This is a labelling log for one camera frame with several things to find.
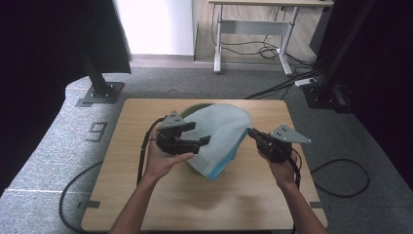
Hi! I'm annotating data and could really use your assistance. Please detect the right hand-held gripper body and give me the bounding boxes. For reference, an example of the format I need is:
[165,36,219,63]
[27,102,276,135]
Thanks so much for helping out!
[256,123,312,164]

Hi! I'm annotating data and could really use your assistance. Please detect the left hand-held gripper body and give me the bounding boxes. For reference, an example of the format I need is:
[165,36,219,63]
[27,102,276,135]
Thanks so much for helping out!
[155,110,201,156]

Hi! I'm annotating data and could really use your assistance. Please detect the green plastic bucket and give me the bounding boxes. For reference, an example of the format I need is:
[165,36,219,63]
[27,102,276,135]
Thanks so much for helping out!
[179,102,215,178]

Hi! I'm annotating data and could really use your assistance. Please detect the white plastic bag blue strip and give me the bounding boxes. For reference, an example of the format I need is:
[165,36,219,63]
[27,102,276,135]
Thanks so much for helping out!
[179,103,254,182]

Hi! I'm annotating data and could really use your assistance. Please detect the person's right hand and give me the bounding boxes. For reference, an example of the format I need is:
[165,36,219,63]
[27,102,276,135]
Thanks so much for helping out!
[258,150,299,190]

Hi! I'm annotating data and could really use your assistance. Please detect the person's left hand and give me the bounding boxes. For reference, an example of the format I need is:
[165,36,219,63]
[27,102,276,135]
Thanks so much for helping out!
[142,124,196,183]

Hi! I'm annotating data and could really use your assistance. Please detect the white power strip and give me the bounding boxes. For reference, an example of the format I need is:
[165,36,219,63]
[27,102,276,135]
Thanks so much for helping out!
[294,77,318,88]

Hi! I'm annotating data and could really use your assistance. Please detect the black metal stand grey base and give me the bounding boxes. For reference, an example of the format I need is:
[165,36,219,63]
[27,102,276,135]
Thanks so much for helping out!
[77,48,126,105]

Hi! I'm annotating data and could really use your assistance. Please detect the white metal desk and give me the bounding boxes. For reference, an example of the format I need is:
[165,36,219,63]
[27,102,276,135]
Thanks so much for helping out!
[207,0,335,77]

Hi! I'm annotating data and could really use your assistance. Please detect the dark grey panel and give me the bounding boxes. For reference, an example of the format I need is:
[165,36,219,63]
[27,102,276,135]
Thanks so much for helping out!
[309,5,333,57]

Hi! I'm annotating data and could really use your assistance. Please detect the black curtain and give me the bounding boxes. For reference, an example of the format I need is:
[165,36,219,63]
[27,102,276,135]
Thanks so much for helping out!
[316,0,413,193]
[0,0,132,196]

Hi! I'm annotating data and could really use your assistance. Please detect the right hand-held gripper cable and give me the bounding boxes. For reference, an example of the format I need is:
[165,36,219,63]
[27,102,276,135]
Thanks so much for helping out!
[286,147,303,190]

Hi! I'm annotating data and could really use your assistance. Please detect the hand-held gripper cable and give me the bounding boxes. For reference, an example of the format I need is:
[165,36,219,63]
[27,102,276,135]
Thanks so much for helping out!
[135,116,167,188]
[286,147,303,190]

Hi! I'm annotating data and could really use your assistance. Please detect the left hand-held gripper cable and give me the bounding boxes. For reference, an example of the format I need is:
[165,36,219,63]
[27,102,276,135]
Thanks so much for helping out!
[135,116,167,188]

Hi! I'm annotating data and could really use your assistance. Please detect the bundle of black floor cables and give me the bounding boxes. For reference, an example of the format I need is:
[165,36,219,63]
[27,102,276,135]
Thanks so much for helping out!
[244,53,329,100]

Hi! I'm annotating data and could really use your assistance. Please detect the black floor cable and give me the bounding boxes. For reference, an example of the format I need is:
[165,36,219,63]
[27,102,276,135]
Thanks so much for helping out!
[310,158,371,199]
[58,160,105,233]

